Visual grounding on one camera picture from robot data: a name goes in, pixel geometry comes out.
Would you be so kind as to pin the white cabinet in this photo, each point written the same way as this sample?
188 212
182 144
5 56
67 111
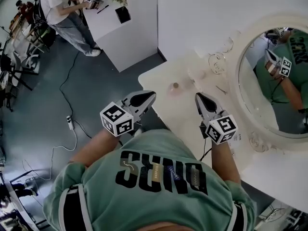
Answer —
134 40

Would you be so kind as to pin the thin dark hairpin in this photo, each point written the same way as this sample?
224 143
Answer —
221 90

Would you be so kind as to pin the person's left forearm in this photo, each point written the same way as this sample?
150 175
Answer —
96 148

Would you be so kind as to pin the green printed t-shirt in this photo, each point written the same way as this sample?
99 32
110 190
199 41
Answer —
149 201

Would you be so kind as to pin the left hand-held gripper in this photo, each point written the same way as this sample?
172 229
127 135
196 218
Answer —
117 119

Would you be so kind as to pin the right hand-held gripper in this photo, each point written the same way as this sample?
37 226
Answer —
222 129

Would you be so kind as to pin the person's right forearm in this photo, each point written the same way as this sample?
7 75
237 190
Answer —
225 162

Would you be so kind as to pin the black pen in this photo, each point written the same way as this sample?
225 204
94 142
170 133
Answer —
103 9

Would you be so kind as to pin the oval white framed mirror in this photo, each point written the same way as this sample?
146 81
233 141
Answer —
237 44

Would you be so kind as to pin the white power strip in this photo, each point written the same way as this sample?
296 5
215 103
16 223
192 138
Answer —
70 122

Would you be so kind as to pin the black square box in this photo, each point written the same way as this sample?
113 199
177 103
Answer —
123 14

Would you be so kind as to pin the small pink container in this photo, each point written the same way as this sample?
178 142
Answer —
175 90

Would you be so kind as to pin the black frame chair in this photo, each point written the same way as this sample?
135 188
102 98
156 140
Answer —
16 68

